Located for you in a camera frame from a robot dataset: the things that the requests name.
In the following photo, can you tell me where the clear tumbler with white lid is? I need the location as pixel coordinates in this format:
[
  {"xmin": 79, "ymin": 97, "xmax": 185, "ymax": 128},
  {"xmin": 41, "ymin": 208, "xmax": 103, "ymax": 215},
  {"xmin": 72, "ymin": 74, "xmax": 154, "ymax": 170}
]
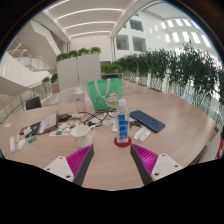
[{"xmin": 72, "ymin": 84, "xmax": 87, "ymax": 115}]

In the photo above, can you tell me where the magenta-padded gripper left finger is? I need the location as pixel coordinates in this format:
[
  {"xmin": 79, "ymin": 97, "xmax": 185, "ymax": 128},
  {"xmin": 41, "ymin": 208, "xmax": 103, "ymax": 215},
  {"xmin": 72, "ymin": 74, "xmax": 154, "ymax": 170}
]
[{"xmin": 43, "ymin": 143, "xmax": 95, "ymax": 187}]

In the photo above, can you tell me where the white chair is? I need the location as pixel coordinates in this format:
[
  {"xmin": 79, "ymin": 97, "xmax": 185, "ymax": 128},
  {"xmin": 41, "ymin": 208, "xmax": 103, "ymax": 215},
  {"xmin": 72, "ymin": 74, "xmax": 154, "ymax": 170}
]
[{"xmin": 59, "ymin": 86, "xmax": 78, "ymax": 105}]

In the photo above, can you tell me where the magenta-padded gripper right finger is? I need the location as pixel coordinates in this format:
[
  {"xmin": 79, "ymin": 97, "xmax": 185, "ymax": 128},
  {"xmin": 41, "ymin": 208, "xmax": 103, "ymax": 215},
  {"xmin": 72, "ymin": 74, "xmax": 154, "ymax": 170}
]
[{"xmin": 129, "ymin": 143, "xmax": 184, "ymax": 186}]

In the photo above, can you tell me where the clear blue-labelled water bottle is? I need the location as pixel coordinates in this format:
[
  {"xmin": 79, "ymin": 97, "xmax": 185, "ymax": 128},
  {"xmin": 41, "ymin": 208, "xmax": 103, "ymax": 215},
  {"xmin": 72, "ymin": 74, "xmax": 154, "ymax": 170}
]
[{"xmin": 115, "ymin": 98, "xmax": 131, "ymax": 145}]

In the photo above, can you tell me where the green tote bag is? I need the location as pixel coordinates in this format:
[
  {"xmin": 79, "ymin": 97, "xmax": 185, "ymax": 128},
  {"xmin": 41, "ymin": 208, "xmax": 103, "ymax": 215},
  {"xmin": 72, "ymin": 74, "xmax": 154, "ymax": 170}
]
[{"xmin": 86, "ymin": 77, "xmax": 123, "ymax": 112}]

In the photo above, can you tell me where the small black and red device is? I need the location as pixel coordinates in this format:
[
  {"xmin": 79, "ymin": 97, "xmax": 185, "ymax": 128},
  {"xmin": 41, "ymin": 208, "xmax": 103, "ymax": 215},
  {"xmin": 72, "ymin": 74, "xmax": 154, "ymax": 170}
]
[{"xmin": 18, "ymin": 125, "xmax": 30, "ymax": 136}]

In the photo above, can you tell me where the flat round red coaster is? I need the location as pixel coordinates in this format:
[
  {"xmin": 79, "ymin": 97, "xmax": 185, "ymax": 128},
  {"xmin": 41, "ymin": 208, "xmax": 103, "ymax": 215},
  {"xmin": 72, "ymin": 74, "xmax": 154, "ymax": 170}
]
[{"xmin": 113, "ymin": 134, "xmax": 133, "ymax": 149}]

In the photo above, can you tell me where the white ceramic mug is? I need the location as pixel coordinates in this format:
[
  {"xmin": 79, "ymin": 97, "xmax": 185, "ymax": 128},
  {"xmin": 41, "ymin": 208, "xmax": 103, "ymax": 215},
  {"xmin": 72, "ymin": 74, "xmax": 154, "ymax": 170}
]
[{"xmin": 71, "ymin": 123, "xmax": 97, "ymax": 150}]

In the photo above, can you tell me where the black chair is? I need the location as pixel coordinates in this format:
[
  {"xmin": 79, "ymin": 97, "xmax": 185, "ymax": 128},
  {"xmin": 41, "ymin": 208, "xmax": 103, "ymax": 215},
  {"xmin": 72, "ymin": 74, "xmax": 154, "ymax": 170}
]
[{"xmin": 25, "ymin": 96, "xmax": 43, "ymax": 111}]

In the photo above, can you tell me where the small green and blue item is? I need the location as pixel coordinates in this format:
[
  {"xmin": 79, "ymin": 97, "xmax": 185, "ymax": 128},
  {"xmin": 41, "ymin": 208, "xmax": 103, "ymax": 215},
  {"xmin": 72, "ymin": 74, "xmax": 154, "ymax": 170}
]
[{"xmin": 27, "ymin": 135, "xmax": 38, "ymax": 145}]

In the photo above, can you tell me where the dark blue keyboard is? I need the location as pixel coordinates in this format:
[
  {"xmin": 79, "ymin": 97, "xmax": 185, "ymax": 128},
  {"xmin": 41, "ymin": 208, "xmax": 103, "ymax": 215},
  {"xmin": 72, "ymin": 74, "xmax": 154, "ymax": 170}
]
[{"xmin": 129, "ymin": 109, "xmax": 167, "ymax": 134}]

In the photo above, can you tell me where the white cabinet topped with plants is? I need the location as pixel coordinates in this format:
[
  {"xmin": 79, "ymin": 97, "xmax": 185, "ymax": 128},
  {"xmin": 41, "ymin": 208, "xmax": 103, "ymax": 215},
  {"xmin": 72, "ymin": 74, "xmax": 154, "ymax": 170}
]
[{"xmin": 55, "ymin": 46, "xmax": 102, "ymax": 93}]

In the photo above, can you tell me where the black power adapter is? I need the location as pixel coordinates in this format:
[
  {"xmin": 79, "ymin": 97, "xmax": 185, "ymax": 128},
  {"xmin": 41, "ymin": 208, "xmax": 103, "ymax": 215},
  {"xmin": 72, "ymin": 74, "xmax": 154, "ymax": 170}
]
[{"xmin": 57, "ymin": 113, "xmax": 71, "ymax": 123}]

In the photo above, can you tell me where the row of green plants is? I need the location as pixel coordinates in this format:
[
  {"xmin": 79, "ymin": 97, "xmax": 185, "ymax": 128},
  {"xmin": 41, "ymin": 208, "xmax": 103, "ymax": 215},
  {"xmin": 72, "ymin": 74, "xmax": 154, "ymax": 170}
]
[{"xmin": 100, "ymin": 42, "xmax": 224, "ymax": 115}]

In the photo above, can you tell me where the white flat pack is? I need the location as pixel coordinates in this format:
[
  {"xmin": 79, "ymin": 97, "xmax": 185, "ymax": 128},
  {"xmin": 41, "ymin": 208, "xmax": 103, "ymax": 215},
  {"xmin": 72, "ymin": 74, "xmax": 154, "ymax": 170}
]
[{"xmin": 133, "ymin": 127, "xmax": 152, "ymax": 143}]

